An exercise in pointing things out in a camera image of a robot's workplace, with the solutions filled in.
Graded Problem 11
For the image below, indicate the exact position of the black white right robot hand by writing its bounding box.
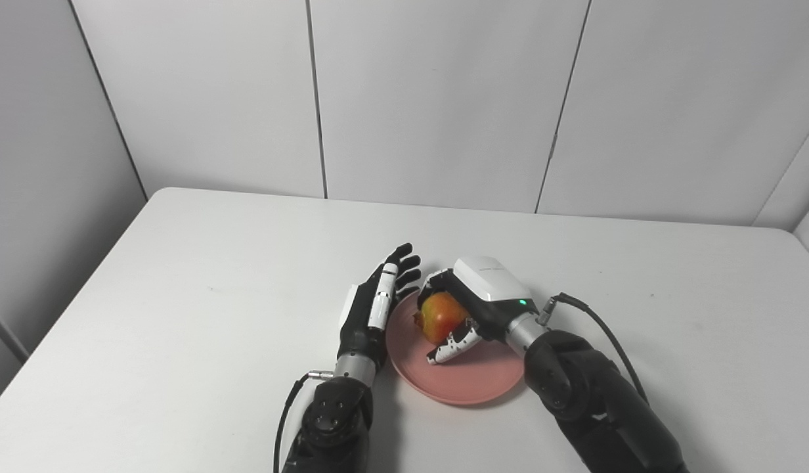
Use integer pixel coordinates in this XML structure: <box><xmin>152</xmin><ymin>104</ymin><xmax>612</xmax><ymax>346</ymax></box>
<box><xmin>418</xmin><ymin>256</ymin><xmax>538</xmax><ymax>366</ymax></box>

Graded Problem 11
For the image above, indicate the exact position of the red yellow pomegranate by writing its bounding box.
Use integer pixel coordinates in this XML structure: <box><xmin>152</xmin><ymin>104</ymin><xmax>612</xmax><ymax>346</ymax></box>
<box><xmin>414</xmin><ymin>291</ymin><xmax>471</xmax><ymax>346</ymax></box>

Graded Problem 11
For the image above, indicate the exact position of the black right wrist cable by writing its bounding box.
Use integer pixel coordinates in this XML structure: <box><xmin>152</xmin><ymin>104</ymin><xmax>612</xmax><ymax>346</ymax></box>
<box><xmin>538</xmin><ymin>292</ymin><xmax>650</xmax><ymax>405</ymax></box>

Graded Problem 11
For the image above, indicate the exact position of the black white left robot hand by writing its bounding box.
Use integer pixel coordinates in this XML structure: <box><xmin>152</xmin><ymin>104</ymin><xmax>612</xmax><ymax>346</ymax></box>
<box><xmin>337</xmin><ymin>243</ymin><xmax>422</xmax><ymax>370</ymax></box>

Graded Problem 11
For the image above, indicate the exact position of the pink round plate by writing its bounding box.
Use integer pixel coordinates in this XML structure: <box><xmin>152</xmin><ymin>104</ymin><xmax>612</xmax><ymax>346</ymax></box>
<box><xmin>385</xmin><ymin>289</ymin><xmax>527</xmax><ymax>406</ymax></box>

